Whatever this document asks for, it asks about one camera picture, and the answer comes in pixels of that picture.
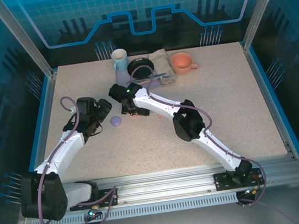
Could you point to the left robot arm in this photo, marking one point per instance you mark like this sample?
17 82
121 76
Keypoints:
60 149

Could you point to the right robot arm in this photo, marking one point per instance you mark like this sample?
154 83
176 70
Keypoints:
159 102

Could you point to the lavender tray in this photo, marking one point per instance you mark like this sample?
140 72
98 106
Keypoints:
121 77

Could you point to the light blue mug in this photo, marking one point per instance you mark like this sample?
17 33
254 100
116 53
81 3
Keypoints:
120 63

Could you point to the black plate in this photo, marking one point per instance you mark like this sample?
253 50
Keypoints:
138 63

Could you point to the metal fork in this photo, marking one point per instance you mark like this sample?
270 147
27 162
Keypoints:
167 76

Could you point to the beige folded cloth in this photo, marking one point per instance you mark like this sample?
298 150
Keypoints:
161 60

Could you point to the orange cup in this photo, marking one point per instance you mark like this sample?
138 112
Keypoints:
181 63

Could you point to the small LED connector board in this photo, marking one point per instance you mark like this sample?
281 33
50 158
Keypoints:
251 192
91 213

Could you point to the blue edged table side rail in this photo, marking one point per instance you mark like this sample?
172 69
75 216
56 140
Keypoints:
42 132
269 100

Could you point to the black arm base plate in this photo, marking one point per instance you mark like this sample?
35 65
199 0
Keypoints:
220 181
117 201

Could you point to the aluminium frame post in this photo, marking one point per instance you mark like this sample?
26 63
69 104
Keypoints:
29 39
257 7

